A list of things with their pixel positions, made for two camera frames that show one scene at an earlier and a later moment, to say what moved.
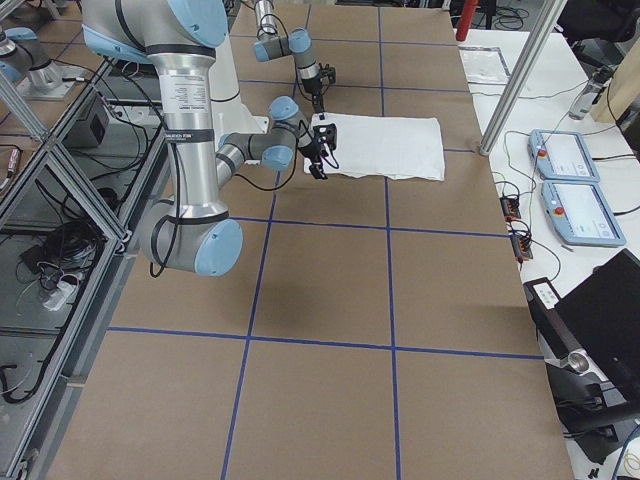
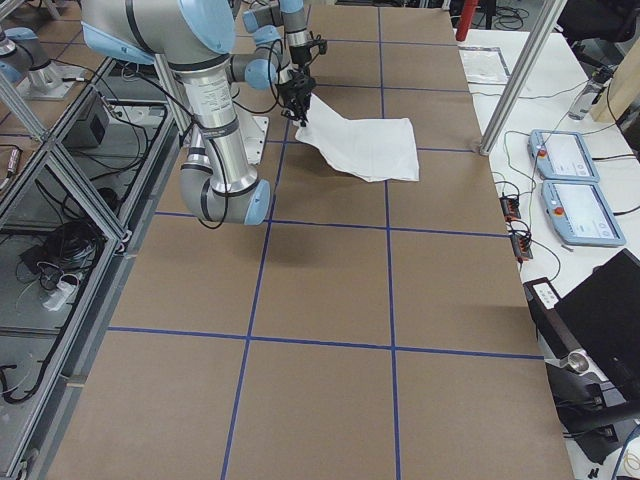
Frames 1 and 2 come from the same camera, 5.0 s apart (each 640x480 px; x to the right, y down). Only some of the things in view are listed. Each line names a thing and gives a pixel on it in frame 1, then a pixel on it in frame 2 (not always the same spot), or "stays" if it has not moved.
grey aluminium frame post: [522, 76] stays
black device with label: [590, 342] stays
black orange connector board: [510, 208] stays
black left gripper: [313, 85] -> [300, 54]
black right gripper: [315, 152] -> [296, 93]
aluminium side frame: [74, 199] stays
